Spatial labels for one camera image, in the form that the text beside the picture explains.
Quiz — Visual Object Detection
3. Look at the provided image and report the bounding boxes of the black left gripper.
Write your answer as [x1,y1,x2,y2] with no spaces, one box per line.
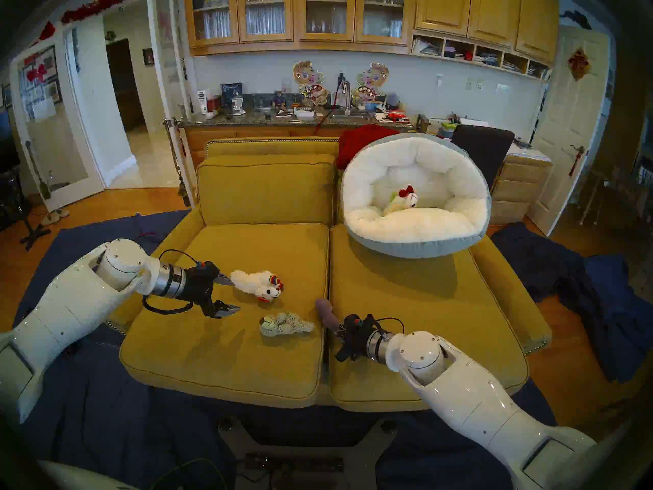
[179,259,241,319]

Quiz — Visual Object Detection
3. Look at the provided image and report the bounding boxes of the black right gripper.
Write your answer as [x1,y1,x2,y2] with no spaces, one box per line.
[337,314,378,363]

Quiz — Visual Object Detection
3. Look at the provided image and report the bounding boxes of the purple plush toy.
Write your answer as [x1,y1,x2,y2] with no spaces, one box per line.
[315,298,343,336]

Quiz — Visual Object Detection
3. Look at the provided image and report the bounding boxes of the beige fuzzy plush toy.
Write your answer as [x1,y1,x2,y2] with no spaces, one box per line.
[259,312,316,337]

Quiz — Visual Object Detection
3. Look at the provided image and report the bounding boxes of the white plush toy red bow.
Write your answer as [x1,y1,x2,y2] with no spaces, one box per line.
[383,185,419,215]

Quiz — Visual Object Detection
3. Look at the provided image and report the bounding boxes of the white robot shoulder shell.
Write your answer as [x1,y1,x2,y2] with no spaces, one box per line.
[37,458,141,490]

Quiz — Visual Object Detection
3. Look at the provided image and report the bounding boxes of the white fluffy dog bed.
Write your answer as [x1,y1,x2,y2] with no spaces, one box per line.
[340,133,493,259]

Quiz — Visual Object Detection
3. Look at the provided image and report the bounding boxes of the white lamb toy rainbow ears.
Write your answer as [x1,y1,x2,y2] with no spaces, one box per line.
[231,269,284,303]

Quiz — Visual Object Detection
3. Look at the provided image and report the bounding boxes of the yellow sofa seat cushion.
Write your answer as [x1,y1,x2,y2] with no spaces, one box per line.
[120,223,331,409]
[329,224,530,412]

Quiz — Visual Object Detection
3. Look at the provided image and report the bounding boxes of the yellow sofa back cushion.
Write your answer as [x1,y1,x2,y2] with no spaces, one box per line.
[196,154,337,227]

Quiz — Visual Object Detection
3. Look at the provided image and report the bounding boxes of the black power strip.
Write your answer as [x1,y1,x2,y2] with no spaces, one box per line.
[244,453,346,474]

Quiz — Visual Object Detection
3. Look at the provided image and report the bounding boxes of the granite kitchen counter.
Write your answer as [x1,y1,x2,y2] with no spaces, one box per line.
[176,106,416,155]

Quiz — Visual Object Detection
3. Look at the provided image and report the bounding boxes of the blue floor cloth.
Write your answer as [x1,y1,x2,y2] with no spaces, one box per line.
[13,208,569,490]

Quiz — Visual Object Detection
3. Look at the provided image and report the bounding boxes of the white french door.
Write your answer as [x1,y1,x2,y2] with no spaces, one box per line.
[9,27,106,212]
[147,0,197,207]

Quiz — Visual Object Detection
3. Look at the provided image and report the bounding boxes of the red cloth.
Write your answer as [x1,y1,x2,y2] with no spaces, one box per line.
[337,125,404,169]

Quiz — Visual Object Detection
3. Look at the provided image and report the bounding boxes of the black floor stand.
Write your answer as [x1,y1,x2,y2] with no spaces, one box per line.
[0,170,52,251]

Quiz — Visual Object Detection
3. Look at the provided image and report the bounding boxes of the wooden desk with drawers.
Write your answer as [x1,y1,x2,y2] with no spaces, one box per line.
[490,146,553,225]

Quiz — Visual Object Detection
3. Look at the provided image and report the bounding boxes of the black office chair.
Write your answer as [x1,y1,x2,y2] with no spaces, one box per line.
[451,124,516,191]

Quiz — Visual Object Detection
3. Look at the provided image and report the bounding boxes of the dark blue cloth pile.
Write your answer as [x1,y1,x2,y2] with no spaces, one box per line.
[491,222,653,382]

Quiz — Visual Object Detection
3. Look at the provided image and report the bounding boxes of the stack of papers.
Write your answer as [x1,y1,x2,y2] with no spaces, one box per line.
[508,141,552,163]

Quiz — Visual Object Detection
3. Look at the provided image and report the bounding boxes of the black television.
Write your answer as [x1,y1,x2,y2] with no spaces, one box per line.
[0,109,21,173]

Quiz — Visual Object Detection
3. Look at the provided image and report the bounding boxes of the white panel door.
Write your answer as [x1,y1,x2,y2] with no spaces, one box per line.
[525,24,611,238]

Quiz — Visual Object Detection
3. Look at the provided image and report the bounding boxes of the red tinsel garland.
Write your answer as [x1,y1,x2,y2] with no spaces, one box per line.
[60,0,147,25]

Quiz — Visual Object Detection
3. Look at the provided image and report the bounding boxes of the red diamond door ornament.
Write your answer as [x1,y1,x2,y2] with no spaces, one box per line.
[567,46,591,82]

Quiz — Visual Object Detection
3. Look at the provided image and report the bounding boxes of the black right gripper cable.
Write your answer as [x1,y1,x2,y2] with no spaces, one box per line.
[364,316,407,337]

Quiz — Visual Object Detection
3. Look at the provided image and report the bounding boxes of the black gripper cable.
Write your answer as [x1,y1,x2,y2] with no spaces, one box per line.
[142,248,205,314]
[364,316,407,337]

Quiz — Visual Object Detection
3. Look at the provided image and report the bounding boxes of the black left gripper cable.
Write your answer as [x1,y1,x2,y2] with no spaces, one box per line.
[142,248,205,314]

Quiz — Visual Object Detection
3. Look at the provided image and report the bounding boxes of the yellow fabric sofa frame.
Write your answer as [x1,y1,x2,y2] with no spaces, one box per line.
[105,137,553,413]

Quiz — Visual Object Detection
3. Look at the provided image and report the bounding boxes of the hanging rope leash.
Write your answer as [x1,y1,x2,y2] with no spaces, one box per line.
[163,117,192,207]

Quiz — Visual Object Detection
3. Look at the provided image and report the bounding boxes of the grey robot base frame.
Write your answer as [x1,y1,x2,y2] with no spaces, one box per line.
[218,416,397,490]

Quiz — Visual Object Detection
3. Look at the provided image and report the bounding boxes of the cartoon pig wall decoration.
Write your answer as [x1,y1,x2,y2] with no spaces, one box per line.
[292,60,329,107]
[352,62,390,107]

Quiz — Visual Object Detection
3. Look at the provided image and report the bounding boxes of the wooden wall cabinet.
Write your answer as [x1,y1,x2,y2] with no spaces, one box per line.
[183,0,559,81]

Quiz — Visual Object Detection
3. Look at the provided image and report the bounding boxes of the black wall decoration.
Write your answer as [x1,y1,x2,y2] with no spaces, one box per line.
[559,9,592,31]

